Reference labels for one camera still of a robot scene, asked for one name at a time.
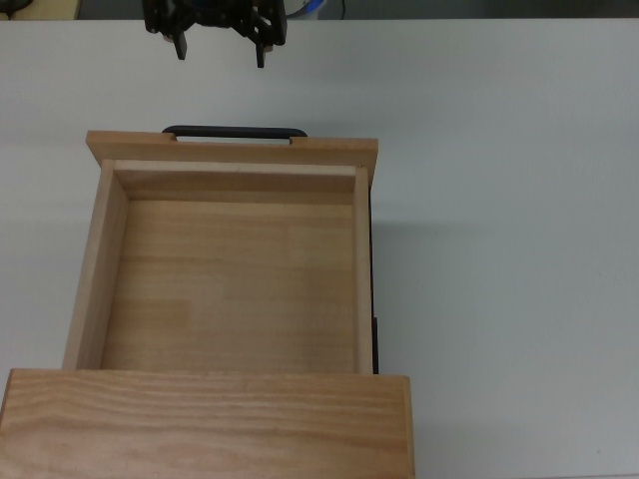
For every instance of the wooden cabinet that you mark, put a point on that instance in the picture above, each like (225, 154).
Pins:
(209, 424)

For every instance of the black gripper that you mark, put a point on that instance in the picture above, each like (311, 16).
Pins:
(214, 12)

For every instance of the tan desk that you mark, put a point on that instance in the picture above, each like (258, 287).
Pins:
(50, 9)

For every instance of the white round container blue rim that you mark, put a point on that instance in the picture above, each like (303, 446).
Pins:
(307, 7)

